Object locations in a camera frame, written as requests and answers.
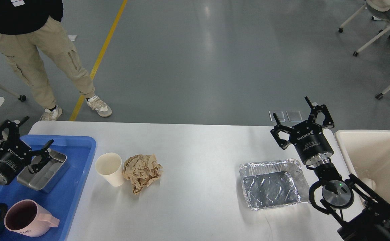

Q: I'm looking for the white roll in bin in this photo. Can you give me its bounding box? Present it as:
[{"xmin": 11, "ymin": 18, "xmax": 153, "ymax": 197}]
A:
[{"xmin": 361, "ymin": 177, "xmax": 377, "ymax": 191}]

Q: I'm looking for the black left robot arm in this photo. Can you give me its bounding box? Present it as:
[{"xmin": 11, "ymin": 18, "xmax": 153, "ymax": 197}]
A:
[{"xmin": 0, "ymin": 116, "xmax": 54, "ymax": 186}]

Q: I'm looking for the person in khaki trousers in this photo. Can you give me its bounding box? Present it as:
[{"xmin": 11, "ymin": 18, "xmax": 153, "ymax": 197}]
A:
[{"xmin": 0, "ymin": 0, "xmax": 112, "ymax": 121}]

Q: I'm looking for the brown paper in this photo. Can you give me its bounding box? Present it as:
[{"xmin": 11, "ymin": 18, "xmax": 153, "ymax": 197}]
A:
[{"xmin": 123, "ymin": 154, "xmax": 163, "ymax": 195}]

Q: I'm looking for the pink ceramic mug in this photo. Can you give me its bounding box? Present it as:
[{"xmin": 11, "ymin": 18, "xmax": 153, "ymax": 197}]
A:
[{"xmin": 4, "ymin": 199, "xmax": 60, "ymax": 237}]

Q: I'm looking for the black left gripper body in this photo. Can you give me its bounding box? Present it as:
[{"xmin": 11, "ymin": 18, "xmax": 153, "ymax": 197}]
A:
[{"xmin": 0, "ymin": 140, "xmax": 32, "ymax": 185}]

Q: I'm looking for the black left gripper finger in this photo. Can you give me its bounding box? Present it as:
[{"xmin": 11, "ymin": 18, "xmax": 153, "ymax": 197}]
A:
[
  {"xmin": 27, "ymin": 139, "xmax": 54, "ymax": 174},
  {"xmin": 0, "ymin": 116, "xmax": 29, "ymax": 142}
]

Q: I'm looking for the clear floor plate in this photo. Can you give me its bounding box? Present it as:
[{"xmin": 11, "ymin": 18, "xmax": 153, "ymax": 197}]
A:
[
  {"xmin": 286, "ymin": 110, "xmax": 303, "ymax": 122},
  {"xmin": 269, "ymin": 111, "xmax": 285, "ymax": 122}
]

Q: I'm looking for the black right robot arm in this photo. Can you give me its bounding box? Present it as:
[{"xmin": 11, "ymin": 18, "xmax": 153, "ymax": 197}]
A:
[{"xmin": 271, "ymin": 97, "xmax": 390, "ymax": 241}]

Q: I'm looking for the aluminium foil tray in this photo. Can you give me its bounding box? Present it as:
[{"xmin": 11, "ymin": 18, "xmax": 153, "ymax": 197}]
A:
[{"xmin": 239, "ymin": 159, "xmax": 310, "ymax": 212}]

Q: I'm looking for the stainless steel square tray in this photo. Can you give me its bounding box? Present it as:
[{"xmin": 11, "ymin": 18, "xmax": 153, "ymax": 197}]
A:
[{"xmin": 17, "ymin": 150, "xmax": 70, "ymax": 193}]

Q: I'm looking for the blue plastic tray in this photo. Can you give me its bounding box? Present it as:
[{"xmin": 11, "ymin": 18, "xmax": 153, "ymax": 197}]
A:
[{"xmin": 0, "ymin": 135, "xmax": 96, "ymax": 241}]

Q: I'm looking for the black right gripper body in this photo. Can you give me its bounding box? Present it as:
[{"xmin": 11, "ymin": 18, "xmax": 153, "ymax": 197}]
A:
[{"xmin": 290, "ymin": 122, "xmax": 334, "ymax": 165}]

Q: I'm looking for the clear floor plate right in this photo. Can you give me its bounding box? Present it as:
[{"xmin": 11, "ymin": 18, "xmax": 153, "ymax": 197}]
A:
[{"xmin": 286, "ymin": 110, "xmax": 303, "ymax": 122}]

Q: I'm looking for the clear floor plate left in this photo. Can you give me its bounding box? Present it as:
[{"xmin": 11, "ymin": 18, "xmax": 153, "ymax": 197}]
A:
[{"xmin": 269, "ymin": 111, "xmax": 285, "ymax": 122}]

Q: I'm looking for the cream plastic bin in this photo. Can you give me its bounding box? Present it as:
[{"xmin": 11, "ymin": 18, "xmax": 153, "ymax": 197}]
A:
[{"xmin": 335, "ymin": 130, "xmax": 390, "ymax": 204}]

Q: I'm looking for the cream paper cup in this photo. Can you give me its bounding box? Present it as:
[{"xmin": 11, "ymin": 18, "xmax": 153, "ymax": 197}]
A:
[{"xmin": 94, "ymin": 152, "xmax": 125, "ymax": 187}]

